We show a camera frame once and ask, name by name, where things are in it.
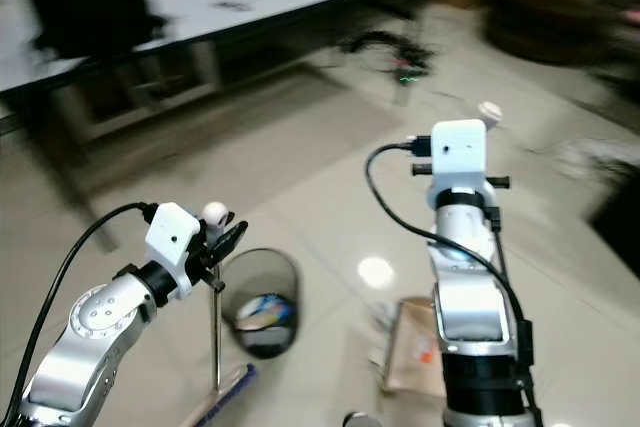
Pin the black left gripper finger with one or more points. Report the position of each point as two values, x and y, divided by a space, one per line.
216 229
233 237

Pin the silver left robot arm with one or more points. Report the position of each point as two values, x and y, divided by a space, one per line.
85 337

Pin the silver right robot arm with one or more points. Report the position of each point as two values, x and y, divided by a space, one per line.
472 312

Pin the blue and white wrapper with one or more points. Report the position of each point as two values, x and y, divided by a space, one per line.
268 311

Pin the black mesh waste bin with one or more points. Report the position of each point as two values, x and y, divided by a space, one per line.
265 342

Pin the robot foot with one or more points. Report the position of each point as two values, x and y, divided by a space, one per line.
362 419

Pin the black backpack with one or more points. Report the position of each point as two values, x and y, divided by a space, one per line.
90 2

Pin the white crumpled cloth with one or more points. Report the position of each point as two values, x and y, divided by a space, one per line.
595 157

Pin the brown round pouf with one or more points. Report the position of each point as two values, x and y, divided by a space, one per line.
555 19

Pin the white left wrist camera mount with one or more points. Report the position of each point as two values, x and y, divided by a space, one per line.
170 237

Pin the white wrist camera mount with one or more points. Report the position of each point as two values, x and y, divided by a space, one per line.
170 237
460 152

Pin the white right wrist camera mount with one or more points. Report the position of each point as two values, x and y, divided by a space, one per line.
460 152

